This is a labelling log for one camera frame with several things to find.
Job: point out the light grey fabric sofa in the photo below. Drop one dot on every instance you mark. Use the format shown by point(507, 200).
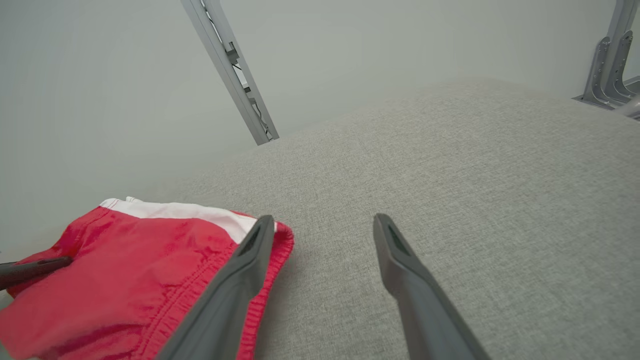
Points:
point(450, 200)

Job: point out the grey metal bracket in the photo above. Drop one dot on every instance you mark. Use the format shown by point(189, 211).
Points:
point(597, 75)

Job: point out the red and white garment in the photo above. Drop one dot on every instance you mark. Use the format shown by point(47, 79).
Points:
point(125, 280)

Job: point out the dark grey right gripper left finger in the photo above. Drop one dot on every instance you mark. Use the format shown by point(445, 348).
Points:
point(225, 305)

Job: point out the aluminium frame post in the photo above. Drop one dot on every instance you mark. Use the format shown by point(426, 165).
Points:
point(220, 60)

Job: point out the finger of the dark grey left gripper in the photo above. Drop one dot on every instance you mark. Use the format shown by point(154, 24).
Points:
point(30, 270)

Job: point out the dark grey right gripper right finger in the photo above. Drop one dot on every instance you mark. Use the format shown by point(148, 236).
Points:
point(425, 315)

